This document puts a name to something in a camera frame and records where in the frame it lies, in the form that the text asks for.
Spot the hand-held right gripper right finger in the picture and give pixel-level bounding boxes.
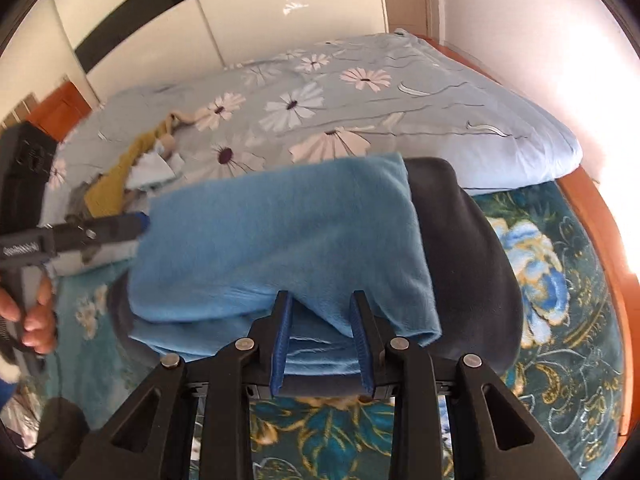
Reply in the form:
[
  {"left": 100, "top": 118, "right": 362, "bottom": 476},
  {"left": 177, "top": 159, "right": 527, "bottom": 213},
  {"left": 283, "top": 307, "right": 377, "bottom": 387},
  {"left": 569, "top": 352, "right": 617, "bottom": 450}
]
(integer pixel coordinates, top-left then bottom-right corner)
[{"left": 349, "top": 290, "right": 578, "bottom": 480}]

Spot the mustard yellow knit sweater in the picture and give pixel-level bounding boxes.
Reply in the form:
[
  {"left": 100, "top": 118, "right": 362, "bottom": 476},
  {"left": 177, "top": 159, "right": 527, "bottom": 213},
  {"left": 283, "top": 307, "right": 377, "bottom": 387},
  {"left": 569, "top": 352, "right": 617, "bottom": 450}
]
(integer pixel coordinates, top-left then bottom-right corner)
[{"left": 84, "top": 117, "right": 176, "bottom": 218}]

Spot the black cable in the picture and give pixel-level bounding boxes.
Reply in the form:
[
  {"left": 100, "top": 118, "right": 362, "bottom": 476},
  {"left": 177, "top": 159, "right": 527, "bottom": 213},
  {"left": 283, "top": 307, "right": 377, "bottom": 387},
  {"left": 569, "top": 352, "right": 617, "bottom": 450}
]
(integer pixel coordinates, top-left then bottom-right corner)
[{"left": 17, "top": 305, "right": 65, "bottom": 457}]

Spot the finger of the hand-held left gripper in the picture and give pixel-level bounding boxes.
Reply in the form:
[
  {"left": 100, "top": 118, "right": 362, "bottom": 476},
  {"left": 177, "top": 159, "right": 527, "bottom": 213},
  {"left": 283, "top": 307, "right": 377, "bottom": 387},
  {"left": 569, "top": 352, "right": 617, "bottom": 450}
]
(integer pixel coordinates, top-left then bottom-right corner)
[{"left": 50, "top": 211, "right": 151, "bottom": 256}]

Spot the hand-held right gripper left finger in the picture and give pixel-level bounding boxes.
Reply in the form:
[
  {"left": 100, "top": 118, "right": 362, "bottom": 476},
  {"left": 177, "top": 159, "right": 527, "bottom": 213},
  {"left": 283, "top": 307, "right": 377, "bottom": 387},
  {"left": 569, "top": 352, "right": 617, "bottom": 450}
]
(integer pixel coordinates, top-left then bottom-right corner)
[{"left": 62, "top": 290, "right": 295, "bottom": 480}]

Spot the dark navy garment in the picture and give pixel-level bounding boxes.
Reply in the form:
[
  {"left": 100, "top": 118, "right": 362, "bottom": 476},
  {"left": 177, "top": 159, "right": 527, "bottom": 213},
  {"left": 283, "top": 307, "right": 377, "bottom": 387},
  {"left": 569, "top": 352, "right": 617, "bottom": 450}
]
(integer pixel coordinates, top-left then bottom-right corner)
[{"left": 107, "top": 156, "right": 525, "bottom": 402}]

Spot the white cloth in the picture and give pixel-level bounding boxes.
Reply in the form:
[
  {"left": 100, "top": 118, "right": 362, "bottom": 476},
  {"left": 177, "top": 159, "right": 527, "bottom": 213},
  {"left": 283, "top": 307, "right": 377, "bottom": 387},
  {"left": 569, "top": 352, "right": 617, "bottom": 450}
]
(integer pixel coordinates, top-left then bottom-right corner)
[{"left": 131, "top": 152, "right": 185, "bottom": 192}]

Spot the white glossy wardrobe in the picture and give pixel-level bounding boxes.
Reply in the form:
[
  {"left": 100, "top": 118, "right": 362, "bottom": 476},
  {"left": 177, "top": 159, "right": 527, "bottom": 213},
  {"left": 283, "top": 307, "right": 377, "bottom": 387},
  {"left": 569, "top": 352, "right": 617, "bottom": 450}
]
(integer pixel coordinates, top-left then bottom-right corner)
[{"left": 0, "top": 0, "right": 398, "bottom": 113}]

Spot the beige knit garment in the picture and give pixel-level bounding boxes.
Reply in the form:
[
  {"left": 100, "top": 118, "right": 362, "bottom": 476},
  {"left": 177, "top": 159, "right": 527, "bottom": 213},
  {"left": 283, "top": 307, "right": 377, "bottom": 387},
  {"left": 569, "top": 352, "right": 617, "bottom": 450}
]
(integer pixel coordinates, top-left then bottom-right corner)
[{"left": 167, "top": 109, "right": 211, "bottom": 132}]

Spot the orange wooden headboard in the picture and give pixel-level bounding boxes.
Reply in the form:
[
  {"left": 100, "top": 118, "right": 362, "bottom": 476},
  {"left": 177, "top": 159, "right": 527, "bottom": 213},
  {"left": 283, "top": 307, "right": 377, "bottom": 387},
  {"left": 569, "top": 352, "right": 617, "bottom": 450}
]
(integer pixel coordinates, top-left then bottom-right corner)
[{"left": 25, "top": 81, "right": 95, "bottom": 142}]

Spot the dark cloth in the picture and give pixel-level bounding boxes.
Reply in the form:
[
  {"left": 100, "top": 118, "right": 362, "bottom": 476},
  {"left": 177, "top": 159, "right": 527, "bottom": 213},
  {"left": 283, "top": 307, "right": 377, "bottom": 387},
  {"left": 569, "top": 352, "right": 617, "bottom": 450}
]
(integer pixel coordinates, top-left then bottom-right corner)
[{"left": 27, "top": 396, "right": 92, "bottom": 480}]

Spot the teal floral blanket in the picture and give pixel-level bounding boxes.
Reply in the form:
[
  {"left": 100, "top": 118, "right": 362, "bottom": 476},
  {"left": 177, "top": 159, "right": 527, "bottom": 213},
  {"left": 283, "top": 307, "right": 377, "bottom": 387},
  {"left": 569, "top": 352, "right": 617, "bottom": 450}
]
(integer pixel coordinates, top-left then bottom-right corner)
[{"left": 10, "top": 180, "right": 627, "bottom": 480}]

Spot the person's left hand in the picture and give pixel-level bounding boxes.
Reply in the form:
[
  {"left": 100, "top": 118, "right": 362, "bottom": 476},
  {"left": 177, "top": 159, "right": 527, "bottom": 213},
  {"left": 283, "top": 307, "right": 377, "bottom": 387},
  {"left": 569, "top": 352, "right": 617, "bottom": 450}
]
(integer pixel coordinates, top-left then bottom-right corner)
[{"left": 0, "top": 275, "right": 58, "bottom": 357}]

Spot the orange wooden bed frame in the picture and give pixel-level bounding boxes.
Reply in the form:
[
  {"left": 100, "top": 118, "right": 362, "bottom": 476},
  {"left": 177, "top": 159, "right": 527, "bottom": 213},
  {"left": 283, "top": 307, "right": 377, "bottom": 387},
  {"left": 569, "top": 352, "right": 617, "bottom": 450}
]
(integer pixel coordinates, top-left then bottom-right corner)
[{"left": 400, "top": 30, "right": 640, "bottom": 438}]

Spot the light blue fleece garment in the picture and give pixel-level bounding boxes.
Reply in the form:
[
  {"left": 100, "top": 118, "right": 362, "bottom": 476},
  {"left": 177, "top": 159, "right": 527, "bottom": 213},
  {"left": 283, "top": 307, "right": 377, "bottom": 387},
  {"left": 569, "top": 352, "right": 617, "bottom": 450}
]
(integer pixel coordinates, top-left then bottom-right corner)
[{"left": 127, "top": 152, "right": 442, "bottom": 377}]

